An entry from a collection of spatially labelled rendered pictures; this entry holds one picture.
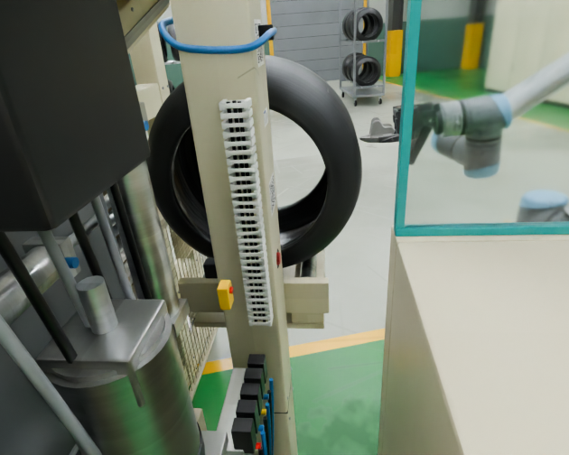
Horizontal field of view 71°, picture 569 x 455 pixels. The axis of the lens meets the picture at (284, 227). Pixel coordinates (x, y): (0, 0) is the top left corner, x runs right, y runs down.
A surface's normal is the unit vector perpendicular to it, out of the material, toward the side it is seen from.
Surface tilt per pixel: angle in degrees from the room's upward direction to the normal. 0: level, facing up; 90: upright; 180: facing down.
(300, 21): 90
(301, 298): 90
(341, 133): 71
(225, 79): 90
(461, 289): 0
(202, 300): 90
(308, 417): 0
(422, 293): 0
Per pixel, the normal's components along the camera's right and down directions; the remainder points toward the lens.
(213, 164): -0.10, 0.46
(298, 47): 0.19, 0.43
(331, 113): 0.49, -0.10
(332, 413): -0.07, -0.89
